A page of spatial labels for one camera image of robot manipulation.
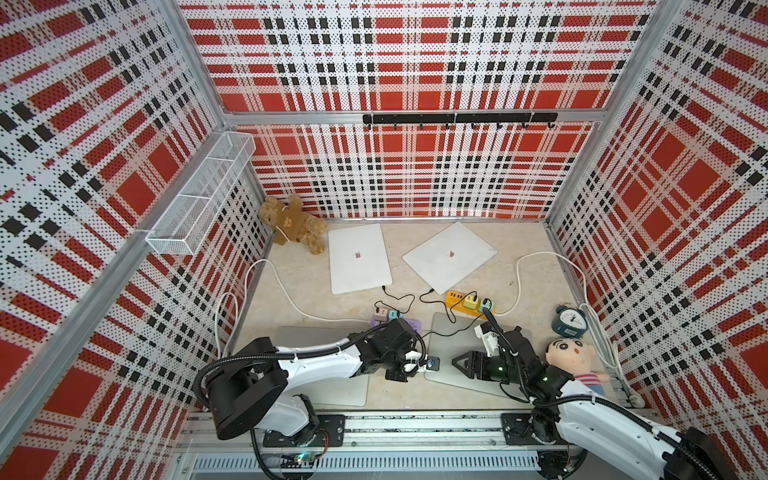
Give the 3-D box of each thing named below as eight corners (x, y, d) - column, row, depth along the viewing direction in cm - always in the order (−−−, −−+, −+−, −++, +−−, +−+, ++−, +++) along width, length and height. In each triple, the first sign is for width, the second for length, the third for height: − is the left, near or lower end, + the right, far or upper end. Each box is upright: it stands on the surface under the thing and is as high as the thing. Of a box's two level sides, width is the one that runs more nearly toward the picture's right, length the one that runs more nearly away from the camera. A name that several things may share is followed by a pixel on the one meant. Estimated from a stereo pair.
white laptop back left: (331, 295, 102) (330, 291, 100) (328, 233, 120) (327, 230, 118) (392, 284, 104) (392, 281, 103) (380, 226, 123) (380, 222, 121)
